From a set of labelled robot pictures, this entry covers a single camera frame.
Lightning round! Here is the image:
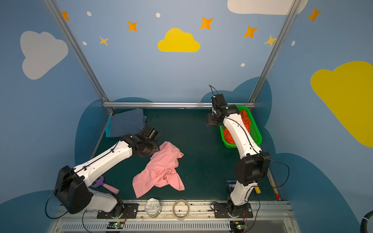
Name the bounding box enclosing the pink t-shirt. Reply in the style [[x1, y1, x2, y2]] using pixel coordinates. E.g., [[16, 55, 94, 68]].
[[133, 141, 185, 198]]

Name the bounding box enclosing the green plastic basket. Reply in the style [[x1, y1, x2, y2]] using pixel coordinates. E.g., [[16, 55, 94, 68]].
[[220, 105, 262, 149]]

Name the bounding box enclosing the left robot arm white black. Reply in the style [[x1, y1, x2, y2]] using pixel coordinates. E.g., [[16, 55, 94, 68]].
[[53, 126, 160, 218]]

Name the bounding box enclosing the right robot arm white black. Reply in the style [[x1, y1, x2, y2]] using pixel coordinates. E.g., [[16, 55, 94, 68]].
[[207, 94, 271, 217]]

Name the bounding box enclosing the folded blue-grey t-shirt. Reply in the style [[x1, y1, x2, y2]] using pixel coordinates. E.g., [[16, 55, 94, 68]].
[[105, 108, 147, 137]]

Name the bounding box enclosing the orange t-shirt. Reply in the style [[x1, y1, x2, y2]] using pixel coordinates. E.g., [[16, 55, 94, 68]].
[[222, 110, 251, 145]]

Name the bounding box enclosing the purple pink toy rake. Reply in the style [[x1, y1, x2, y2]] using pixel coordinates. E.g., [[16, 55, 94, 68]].
[[90, 176, 119, 195]]

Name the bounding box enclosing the clear tape roll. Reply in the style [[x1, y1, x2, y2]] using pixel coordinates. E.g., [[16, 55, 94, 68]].
[[172, 200, 190, 220]]

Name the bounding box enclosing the left circuit board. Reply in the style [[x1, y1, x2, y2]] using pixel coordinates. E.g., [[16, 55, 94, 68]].
[[106, 221, 125, 230]]

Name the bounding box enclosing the circuit board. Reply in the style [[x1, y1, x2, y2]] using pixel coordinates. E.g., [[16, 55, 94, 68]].
[[106, 221, 125, 230], [229, 221, 247, 233]]

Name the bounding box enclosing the right circuit board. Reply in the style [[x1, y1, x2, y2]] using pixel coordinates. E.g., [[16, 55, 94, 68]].
[[229, 221, 247, 233]]

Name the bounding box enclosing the aluminium frame back bar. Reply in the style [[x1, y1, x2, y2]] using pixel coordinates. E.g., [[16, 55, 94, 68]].
[[102, 101, 256, 109]]

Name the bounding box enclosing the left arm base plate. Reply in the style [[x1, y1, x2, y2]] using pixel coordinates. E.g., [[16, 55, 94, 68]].
[[97, 203, 139, 219]]

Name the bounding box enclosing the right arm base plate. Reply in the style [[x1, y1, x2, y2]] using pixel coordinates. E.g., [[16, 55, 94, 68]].
[[210, 202, 254, 218]]

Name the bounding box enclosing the aluminium front rail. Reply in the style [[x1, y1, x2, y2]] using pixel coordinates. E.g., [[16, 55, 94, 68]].
[[48, 200, 300, 233]]

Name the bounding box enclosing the aluminium frame right post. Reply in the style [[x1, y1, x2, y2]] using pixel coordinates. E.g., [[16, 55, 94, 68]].
[[248, 0, 302, 104]]

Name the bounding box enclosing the aluminium frame post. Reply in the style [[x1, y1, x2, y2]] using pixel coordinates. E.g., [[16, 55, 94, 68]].
[[248, 0, 302, 104], [44, 0, 110, 104]]

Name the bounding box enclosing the aluminium frame left post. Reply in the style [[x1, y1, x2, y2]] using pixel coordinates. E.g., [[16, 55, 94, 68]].
[[44, 0, 110, 104]]

